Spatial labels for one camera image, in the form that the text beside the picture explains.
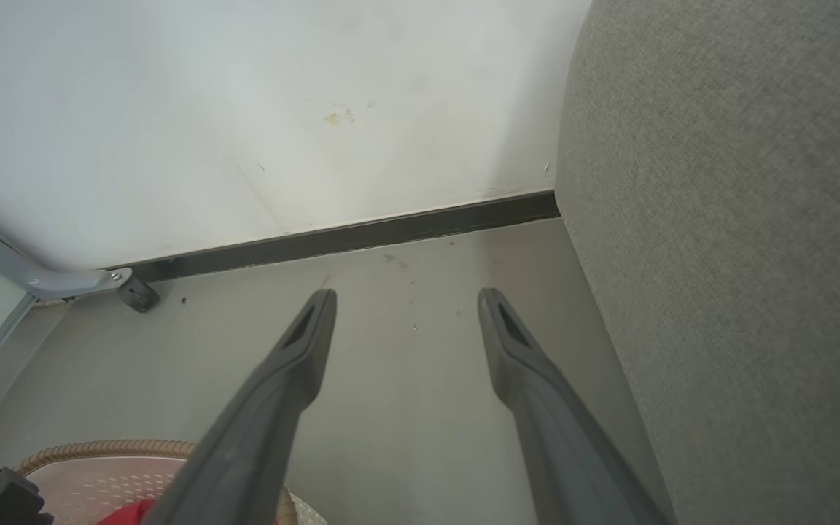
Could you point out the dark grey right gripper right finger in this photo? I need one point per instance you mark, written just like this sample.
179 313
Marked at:
558 445

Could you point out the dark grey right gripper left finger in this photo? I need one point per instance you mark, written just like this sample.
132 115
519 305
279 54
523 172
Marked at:
252 445

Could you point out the red and white garment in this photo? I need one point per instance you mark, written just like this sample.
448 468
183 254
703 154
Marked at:
128 515

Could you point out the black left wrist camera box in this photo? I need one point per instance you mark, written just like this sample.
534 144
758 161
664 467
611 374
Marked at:
8 499

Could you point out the black caster wheel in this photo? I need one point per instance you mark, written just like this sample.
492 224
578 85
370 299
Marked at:
137 294

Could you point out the pink basket with wicker rim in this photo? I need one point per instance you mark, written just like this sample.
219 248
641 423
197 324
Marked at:
99 485

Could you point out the grey fabric sofa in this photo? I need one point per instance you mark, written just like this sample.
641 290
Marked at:
741 255

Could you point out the black wall baseboard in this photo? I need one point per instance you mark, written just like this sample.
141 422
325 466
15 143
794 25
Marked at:
362 237

